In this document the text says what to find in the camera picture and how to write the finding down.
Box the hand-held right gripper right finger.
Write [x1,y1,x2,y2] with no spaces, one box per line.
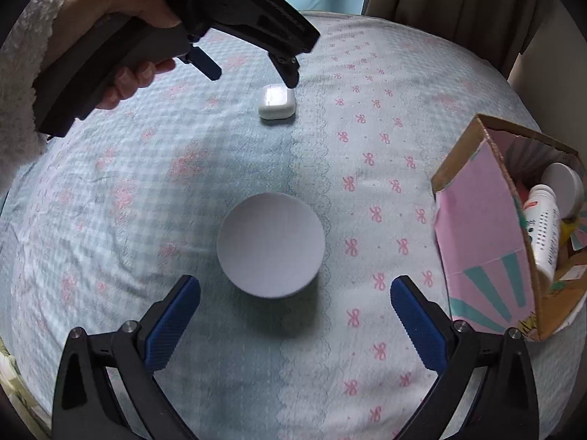
[390,275,539,440]

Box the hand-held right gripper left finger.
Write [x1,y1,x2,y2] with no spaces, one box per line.
[52,274,203,440]

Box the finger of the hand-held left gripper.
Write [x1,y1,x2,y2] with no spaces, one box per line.
[189,45,223,81]
[268,52,302,89]

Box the white earbuds case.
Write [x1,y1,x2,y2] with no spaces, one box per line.
[258,83,295,122]

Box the pink cardboard box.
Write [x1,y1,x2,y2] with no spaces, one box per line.
[431,114,587,342]

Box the white pill bottle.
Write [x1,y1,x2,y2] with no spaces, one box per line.
[523,184,562,285]

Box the yellow tape roll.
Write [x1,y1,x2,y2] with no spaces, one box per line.
[559,220,587,250]

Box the pale green jar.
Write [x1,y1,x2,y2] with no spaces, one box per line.
[541,162,584,220]

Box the blue checked bedsheet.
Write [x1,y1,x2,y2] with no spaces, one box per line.
[0,9,565,440]

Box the brown curtain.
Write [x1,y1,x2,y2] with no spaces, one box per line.
[362,0,542,74]

